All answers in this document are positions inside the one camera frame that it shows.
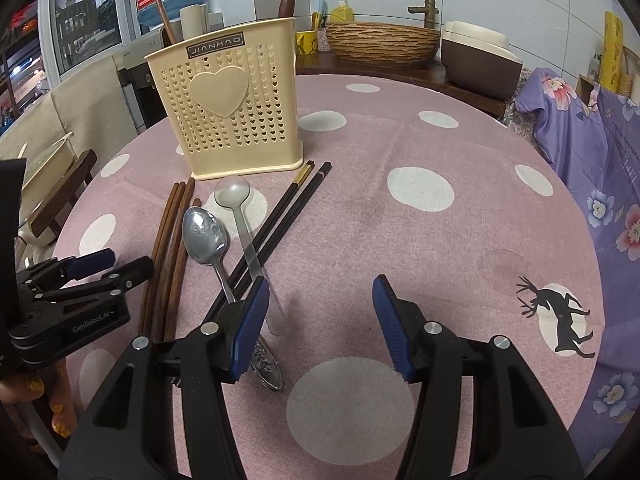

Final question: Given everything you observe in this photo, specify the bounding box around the purple floral cloth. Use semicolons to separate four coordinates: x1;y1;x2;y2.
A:
515;65;640;433

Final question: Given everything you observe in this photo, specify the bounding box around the brown wooden chopstick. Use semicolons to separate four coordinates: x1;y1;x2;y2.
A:
154;0;178;46
138;182;180;336
167;199;202;343
160;177;197;342
150;181;188;342

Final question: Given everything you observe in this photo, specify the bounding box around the cream plastic utensil holder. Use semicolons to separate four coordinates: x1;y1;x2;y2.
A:
144;16;305;181

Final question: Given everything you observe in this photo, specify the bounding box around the wooden shelf box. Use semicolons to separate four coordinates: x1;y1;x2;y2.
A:
575;74;601;106

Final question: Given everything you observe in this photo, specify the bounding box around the black chopstick with gold band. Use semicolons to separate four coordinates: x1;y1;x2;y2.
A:
200;160;316;326

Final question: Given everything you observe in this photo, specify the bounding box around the beige chair cover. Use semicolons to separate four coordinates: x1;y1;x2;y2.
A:
50;55;141;161

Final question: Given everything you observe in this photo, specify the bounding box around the person's left hand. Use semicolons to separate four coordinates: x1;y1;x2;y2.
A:
0;360;78;453

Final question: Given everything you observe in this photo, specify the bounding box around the brass faucet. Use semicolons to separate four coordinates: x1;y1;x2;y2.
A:
407;0;440;31

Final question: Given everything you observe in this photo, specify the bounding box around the shiny steel spoon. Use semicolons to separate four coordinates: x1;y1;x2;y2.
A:
181;206;287;393

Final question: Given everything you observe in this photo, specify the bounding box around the yellow roll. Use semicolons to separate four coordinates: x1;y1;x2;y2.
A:
597;10;626;93

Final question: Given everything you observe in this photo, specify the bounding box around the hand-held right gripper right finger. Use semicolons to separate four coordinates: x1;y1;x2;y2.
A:
371;274;586;480

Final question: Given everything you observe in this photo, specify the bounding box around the cream and brown rice cooker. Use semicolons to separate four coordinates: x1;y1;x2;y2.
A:
440;20;524;101

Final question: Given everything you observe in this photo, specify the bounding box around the grey floral cloth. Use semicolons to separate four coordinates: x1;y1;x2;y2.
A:
500;67;541;141

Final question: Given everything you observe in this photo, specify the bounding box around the yellow mug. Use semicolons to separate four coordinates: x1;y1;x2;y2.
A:
295;30;319;56

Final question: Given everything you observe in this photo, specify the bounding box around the woven pattern basin sink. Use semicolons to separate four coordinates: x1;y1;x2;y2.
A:
325;21;442;68

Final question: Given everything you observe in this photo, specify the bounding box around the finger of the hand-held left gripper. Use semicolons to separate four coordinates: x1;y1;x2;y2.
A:
17;248;117;292
32;256;155;307

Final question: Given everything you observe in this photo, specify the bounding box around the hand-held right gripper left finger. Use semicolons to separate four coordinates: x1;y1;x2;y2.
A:
57;276;271;480

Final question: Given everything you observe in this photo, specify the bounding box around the dark wooden counter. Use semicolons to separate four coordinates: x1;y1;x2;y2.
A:
295;52;508;121

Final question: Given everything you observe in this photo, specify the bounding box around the pink polka dot tablecloth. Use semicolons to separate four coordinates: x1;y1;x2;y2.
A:
52;74;606;480

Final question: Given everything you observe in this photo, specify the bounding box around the dark wooden stool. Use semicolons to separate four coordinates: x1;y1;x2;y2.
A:
22;149;98;247

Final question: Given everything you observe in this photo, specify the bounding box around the cream cooking pot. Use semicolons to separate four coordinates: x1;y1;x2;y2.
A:
20;132;76;196

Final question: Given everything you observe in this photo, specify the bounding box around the window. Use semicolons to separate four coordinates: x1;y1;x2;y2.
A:
0;0;136;111

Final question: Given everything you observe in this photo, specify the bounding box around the water dispenser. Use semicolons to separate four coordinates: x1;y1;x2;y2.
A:
114;30;168;133

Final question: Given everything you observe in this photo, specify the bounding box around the matte grey metal spoon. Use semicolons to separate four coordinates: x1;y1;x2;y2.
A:
214;175;287;337

